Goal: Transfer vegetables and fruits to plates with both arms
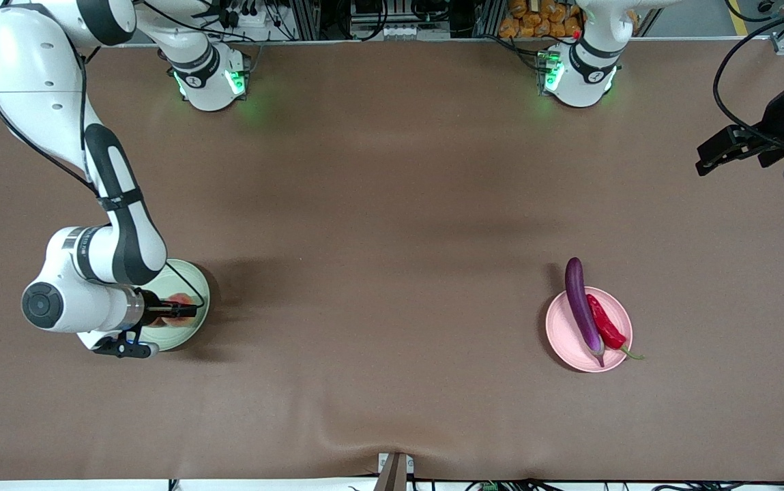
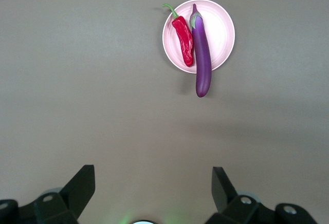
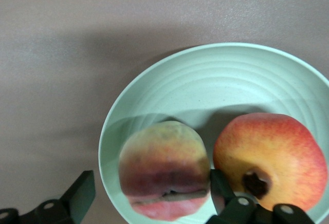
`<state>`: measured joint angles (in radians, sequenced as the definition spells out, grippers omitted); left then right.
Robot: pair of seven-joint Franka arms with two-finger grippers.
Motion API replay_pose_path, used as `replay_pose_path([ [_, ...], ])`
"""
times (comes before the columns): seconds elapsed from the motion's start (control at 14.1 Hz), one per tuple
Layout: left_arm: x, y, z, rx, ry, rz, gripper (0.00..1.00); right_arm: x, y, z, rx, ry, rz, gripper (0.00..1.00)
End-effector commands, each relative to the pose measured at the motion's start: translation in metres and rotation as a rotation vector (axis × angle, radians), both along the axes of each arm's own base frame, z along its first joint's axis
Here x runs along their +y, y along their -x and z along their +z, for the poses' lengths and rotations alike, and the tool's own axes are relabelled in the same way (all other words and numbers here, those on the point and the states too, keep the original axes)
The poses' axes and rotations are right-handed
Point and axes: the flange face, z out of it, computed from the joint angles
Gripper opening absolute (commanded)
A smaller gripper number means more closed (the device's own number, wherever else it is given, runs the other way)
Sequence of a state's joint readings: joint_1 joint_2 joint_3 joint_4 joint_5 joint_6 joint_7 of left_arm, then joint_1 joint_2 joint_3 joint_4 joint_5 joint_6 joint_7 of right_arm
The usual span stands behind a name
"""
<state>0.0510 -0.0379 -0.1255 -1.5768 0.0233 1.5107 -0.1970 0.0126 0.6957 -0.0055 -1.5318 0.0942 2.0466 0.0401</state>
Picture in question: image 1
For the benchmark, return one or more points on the pink round plate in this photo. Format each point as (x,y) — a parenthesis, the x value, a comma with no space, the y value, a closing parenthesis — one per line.
(569,341)

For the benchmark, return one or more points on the white power strip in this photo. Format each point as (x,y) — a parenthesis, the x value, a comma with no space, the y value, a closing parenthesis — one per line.
(252,19)

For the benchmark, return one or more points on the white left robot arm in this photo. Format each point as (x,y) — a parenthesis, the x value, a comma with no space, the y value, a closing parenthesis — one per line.
(586,68)

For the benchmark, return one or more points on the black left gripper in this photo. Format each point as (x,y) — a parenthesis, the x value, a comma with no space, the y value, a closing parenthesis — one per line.
(776,121)

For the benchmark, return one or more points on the pink peach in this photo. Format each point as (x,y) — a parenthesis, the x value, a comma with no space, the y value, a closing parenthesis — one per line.
(183,300)

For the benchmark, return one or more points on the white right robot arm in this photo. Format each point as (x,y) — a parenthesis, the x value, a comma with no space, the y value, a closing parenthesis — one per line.
(119,225)

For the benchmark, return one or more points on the brown table cover sheet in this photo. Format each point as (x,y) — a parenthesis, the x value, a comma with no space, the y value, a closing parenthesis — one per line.
(364,382)

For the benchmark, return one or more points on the orange bagged items pile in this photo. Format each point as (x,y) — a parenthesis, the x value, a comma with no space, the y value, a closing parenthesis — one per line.
(542,19)

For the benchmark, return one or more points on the pale green round plate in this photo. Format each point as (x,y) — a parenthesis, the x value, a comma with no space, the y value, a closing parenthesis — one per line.
(183,339)

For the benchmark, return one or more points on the white table edge bracket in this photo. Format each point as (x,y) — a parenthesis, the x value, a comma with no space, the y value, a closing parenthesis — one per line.
(396,470)

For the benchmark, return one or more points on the long purple eggplant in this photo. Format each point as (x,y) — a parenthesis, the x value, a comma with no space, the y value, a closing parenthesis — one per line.
(579,307)

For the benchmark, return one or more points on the red chili pepper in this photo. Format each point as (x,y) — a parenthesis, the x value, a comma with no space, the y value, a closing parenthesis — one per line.
(606,327)

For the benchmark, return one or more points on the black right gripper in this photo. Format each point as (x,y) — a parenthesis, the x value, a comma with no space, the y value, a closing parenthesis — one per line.
(152,305)

